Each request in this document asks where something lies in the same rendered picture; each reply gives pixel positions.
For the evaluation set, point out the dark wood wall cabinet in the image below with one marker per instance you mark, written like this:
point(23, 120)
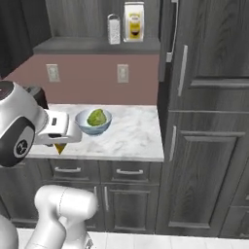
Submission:
point(94, 45)

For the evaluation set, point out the green lettuce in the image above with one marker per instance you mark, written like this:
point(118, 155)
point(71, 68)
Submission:
point(96, 118)

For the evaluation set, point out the white wall outlet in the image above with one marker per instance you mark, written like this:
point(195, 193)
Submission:
point(53, 73)
point(123, 73)

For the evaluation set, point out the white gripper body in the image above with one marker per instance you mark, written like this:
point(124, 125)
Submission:
point(73, 136)

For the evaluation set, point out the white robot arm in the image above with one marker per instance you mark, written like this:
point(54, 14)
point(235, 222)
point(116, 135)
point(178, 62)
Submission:
point(19, 129)

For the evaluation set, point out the dark wood drawer front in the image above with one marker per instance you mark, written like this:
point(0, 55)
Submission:
point(129, 180)
point(32, 162)
point(74, 162)

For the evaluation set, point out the black countertop appliance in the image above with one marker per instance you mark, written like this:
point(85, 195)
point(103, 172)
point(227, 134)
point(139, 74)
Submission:
point(39, 94)

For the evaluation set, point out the dark wood wall cabinet door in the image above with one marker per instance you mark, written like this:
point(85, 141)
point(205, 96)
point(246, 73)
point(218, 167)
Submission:
point(163, 39)
point(19, 32)

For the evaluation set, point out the silver cheese grater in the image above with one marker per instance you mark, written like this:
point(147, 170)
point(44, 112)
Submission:
point(113, 30)

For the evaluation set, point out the white and yellow box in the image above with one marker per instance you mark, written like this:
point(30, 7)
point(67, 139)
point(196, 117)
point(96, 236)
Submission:
point(133, 22)

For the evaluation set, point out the dark wood fridge freezer door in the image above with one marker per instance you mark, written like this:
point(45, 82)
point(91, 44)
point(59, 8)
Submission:
point(207, 175)

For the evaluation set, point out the yellow cheese wedge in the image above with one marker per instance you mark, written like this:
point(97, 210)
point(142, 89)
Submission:
point(60, 148)

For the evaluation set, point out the pale blue salad bowl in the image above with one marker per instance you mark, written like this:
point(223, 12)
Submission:
point(94, 129)

